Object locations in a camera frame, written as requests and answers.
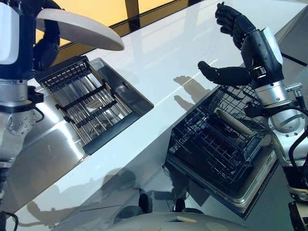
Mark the cream plate in rack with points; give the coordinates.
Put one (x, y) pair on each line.
(237, 124)

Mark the dark right robot foot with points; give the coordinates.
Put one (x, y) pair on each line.
(179, 205)

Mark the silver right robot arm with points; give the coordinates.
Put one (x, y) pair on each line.
(286, 120)

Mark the dark left robot foot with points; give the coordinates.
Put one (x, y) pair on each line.
(145, 203)

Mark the grey robot torso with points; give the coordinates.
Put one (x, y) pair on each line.
(183, 222)

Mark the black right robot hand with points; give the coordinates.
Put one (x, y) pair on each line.
(260, 53)

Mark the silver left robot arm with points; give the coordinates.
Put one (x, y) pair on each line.
(13, 93)

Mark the black metal sink drying rack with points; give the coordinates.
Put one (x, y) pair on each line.
(89, 101)

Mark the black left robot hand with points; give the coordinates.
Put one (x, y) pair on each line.
(26, 36)

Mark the dark robot foot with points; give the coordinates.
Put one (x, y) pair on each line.
(179, 205)
(145, 203)

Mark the stainless steel sink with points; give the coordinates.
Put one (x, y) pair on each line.
(130, 89)

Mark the cream round plate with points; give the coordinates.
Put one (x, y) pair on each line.
(81, 29)

